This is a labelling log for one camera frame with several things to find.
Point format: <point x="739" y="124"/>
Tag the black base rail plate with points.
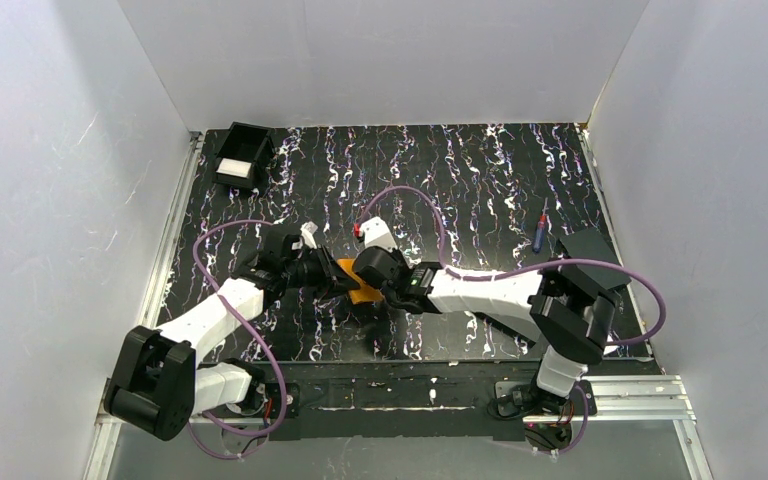
<point x="390" y="399"/>

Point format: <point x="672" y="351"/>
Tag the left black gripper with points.
<point x="326" y="273"/>

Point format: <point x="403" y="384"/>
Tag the blue red screwdriver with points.
<point x="540" y="229"/>

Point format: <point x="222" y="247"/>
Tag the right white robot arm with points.
<point x="560" y="303"/>

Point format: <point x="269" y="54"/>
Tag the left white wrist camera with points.
<point x="307" y="232"/>

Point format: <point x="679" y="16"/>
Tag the black flat slab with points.
<point x="523" y="328"/>

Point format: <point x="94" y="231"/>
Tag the white block in box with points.
<point x="235" y="168"/>

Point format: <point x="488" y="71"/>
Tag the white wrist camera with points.
<point x="375" y="232"/>
<point x="307" y="232"/>

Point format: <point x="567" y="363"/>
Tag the black box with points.
<point x="252" y="143"/>

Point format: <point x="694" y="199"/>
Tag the orange card holder wallet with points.
<point x="363" y="293"/>

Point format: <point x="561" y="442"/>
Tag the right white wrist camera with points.
<point x="375" y="232"/>

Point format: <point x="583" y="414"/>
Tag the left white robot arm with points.
<point x="158" y="381"/>

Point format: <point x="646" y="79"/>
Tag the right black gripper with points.
<point x="388" y="295"/>

